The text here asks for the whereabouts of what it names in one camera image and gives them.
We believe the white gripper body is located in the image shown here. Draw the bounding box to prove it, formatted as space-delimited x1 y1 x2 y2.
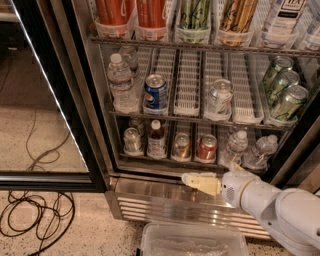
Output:
222 171 261 209

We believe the red coke can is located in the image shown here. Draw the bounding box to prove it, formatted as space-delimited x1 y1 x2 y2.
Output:
196 134 217 160

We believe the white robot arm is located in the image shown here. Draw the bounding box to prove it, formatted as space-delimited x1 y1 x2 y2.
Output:
181 163 320 256

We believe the upright water bottle bottom shelf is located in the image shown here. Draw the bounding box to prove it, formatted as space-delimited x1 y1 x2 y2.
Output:
219 130 248 168

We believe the gold brown can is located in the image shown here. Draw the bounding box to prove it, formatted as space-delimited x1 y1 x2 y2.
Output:
172 133 191 159

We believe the white silver soda can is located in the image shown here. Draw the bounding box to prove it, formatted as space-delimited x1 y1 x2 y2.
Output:
208 79 233 114

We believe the front green soda can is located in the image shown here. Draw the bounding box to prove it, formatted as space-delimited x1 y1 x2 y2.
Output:
270 85 309 121

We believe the blue pepsi can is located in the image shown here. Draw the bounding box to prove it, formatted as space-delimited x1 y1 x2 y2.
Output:
144 74 167 110

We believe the middle green soda can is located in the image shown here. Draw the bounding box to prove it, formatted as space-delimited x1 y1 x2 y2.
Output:
266 70 300 106

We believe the front water bottle middle shelf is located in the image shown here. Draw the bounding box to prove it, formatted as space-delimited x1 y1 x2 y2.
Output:
107 53 138 113

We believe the green can top shelf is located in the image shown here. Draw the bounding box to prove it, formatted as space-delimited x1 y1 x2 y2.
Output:
176 0 211 44

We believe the rear water bottle middle shelf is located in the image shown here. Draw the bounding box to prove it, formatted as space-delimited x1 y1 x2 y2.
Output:
119 46 139 78

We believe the white tea can top shelf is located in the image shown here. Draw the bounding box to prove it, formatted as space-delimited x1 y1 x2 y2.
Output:
261 0 308 48

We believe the glass fridge door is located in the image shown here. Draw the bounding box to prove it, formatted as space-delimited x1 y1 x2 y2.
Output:
0 0 107 192

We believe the tilted water bottle bottom right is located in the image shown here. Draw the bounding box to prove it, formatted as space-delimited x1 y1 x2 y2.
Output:
242 135 278 170

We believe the brown tea bottle white cap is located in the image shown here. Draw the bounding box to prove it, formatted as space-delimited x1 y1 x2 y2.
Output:
147 119 166 159

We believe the clear plastic bin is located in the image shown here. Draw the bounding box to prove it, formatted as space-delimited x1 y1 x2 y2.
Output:
139 222 249 256

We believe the black cable on floor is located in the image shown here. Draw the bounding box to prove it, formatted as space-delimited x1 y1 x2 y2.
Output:
0 190 76 256

